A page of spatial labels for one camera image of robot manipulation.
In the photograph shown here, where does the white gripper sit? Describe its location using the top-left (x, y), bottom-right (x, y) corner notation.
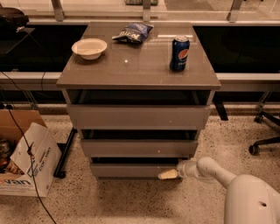
top-left (158, 160), bottom-right (199, 180)

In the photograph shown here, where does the grey bottom drawer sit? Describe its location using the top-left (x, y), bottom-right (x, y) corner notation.
top-left (90, 164), bottom-right (175, 179)

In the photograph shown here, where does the grey drawer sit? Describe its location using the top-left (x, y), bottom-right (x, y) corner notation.
top-left (80, 139), bottom-right (198, 158)
top-left (67, 105), bottom-right (210, 130)
top-left (90, 164), bottom-right (175, 179)

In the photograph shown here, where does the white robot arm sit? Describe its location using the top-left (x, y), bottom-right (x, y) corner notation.
top-left (158, 157), bottom-right (280, 224)

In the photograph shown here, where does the grey drawer cabinet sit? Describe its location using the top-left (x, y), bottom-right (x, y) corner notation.
top-left (57, 22), bottom-right (221, 166)

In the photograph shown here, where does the grey middle drawer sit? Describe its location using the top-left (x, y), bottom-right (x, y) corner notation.
top-left (80, 139), bottom-right (198, 158)

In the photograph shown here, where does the grey top drawer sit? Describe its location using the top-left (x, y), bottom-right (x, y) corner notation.
top-left (67, 105), bottom-right (210, 130)

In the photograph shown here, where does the black office chair base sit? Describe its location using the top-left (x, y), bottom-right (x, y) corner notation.
top-left (248, 110), bottom-right (280, 156)

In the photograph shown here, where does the black desk leg right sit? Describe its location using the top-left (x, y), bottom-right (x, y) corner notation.
top-left (213, 94), bottom-right (228, 121)

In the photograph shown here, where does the black desk leg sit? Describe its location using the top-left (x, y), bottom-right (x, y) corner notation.
top-left (53, 129), bottom-right (77, 179)
top-left (213, 94), bottom-right (228, 121)

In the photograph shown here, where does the black desk leg left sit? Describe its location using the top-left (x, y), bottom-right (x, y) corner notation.
top-left (53, 129), bottom-right (77, 179)

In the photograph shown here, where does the blue pepsi can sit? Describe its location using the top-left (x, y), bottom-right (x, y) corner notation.
top-left (170, 35), bottom-right (190, 72)

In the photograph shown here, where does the cardboard box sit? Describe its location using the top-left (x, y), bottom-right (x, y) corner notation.
top-left (0, 109), bottom-right (61, 197)

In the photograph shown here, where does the blue chip bag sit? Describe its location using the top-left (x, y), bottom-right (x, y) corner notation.
top-left (112, 22), bottom-right (154, 44)

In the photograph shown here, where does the white bowl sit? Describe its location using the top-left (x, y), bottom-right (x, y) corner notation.
top-left (72, 38), bottom-right (108, 60)

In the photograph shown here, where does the black bag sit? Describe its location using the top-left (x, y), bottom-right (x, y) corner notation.
top-left (0, 7), bottom-right (29, 32)

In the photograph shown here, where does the black cable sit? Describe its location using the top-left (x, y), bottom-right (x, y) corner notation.
top-left (0, 71), bottom-right (58, 224)

